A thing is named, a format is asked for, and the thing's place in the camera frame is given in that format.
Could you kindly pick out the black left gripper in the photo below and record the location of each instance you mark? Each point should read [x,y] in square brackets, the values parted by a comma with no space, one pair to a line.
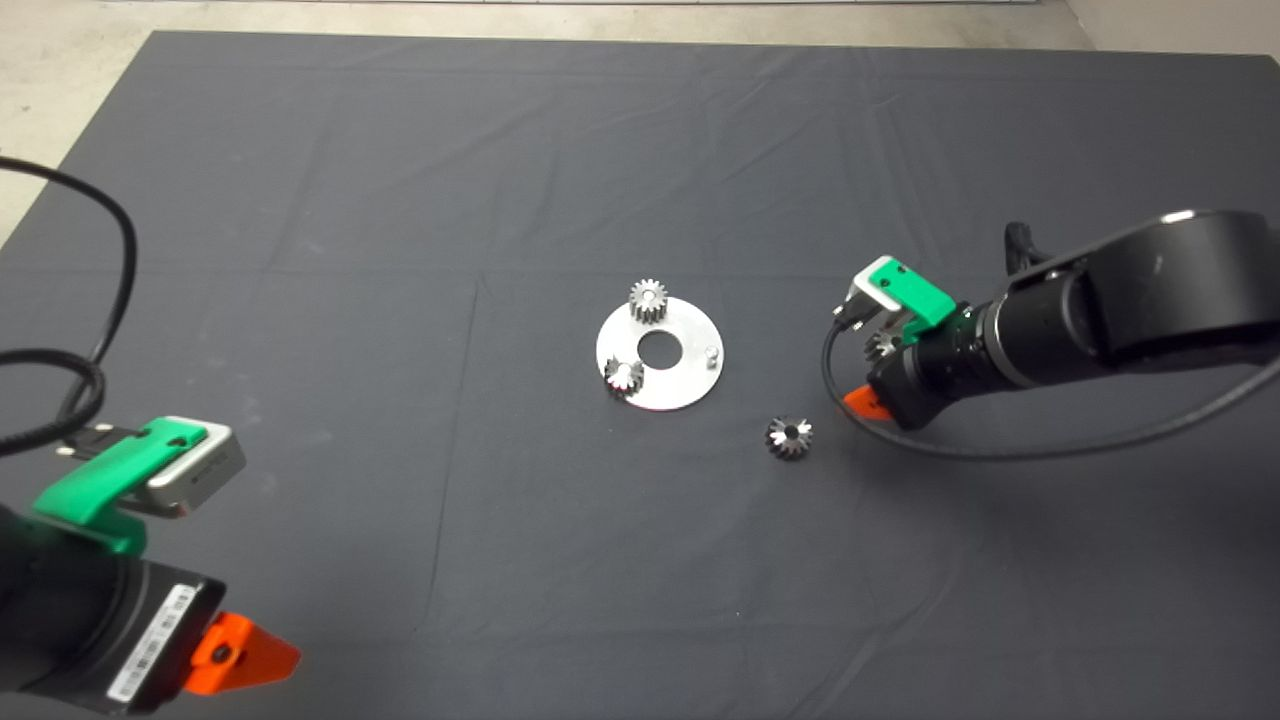
[120,640]

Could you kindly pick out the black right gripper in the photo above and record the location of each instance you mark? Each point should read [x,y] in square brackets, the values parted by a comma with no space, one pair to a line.
[935,375]

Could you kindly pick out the larger steel gear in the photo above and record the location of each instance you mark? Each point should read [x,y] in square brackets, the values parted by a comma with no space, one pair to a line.
[882,347]

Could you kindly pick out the smaller steel gear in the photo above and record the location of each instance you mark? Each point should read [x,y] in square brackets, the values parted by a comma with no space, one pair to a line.
[789,437]

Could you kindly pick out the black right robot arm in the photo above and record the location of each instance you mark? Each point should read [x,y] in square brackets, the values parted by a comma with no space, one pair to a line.
[1150,290]

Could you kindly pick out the small steel spur gear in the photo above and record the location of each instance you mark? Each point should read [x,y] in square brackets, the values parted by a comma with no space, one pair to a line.
[623,377]
[648,300]

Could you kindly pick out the round metal plate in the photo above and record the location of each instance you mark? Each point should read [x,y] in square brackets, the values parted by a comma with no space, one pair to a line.
[690,385]

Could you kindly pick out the dark grey table cloth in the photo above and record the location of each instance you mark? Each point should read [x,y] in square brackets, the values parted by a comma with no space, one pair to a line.
[500,200]

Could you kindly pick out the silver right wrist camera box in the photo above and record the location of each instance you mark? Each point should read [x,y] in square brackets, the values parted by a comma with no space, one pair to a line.
[868,300]

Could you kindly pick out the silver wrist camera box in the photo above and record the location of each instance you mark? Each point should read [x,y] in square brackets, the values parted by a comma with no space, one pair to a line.
[868,300]
[205,465]

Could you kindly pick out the green right camera mount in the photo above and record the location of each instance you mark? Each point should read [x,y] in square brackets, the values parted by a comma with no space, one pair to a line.
[915,290]

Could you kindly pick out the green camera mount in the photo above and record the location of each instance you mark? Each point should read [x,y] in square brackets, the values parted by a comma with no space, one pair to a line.
[100,480]
[915,290]

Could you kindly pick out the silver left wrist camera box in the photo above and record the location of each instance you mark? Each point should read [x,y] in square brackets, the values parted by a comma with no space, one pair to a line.
[205,465]

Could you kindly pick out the green left camera mount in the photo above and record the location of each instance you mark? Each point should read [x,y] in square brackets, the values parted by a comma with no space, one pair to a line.
[100,480]

